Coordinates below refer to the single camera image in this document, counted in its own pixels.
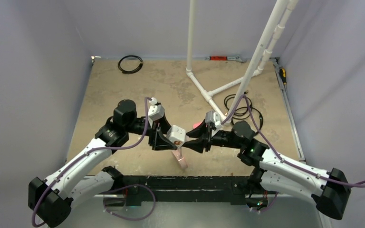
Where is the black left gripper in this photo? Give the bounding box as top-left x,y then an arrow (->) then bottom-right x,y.
125,113 -> 178,150

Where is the pink plug adapter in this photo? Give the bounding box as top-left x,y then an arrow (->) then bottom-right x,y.
193,122 -> 201,129

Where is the white cube power socket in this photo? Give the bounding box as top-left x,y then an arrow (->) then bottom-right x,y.
166,125 -> 186,148

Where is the pink round socket with cord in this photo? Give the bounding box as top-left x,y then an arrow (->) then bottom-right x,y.
172,148 -> 188,170

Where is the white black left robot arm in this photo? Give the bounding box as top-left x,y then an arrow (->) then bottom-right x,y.
28,97 -> 186,228

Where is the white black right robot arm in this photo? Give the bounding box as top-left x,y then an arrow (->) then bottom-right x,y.
184,121 -> 351,220

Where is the yellow black screwdriver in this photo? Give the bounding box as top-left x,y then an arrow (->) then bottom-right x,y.
279,67 -> 287,85

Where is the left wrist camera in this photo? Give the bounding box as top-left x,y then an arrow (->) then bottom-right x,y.
148,97 -> 165,127

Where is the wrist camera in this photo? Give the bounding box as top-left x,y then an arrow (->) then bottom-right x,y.
148,97 -> 165,127
204,111 -> 223,131

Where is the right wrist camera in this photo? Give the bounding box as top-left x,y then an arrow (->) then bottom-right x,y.
204,111 -> 223,131

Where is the large black coiled cable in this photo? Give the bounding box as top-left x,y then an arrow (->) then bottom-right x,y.
223,91 -> 264,136

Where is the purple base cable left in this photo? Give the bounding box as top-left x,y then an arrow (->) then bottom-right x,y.
103,185 -> 156,221

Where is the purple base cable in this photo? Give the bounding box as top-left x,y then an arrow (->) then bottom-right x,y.
248,190 -> 281,215
103,185 -> 156,221

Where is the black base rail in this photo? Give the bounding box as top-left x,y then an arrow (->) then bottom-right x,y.
102,166 -> 274,206

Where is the small black coiled cable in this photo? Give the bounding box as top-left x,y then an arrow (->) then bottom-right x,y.
117,55 -> 144,75

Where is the red handled adjustable wrench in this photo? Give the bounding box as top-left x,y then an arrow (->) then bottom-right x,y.
205,56 -> 247,63

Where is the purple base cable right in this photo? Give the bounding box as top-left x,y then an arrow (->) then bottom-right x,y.
248,190 -> 281,215

